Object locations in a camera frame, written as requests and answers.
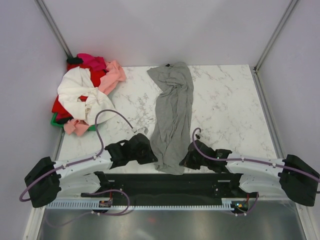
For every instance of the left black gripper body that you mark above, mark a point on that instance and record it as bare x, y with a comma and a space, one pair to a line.
144, 157

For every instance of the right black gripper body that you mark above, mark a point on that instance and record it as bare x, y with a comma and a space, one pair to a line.
192, 162

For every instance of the grey t shirt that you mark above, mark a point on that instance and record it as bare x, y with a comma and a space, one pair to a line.
173, 110

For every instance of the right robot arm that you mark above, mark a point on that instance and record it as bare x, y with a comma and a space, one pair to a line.
290, 177

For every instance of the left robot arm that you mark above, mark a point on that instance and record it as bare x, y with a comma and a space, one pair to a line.
84, 178

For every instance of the green t shirt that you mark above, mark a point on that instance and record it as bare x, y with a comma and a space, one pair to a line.
54, 122

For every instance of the red t shirt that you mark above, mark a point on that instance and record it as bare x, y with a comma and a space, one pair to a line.
95, 76

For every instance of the magenta t shirt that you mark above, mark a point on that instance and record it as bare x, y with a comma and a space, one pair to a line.
97, 63

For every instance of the black garment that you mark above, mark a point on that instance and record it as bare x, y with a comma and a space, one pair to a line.
74, 61

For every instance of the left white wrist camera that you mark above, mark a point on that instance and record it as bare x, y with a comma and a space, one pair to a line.
141, 130

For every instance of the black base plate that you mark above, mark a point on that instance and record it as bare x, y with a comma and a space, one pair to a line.
157, 188

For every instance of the white slotted cable duct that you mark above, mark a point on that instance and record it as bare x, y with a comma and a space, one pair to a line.
97, 204

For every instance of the right aluminium frame post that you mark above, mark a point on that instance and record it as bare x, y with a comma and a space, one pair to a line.
276, 33

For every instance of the aluminium frame post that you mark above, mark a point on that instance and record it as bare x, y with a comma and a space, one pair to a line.
276, 33
53, 27

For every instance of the left aluminium frame post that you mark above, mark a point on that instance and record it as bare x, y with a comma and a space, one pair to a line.
53, 27

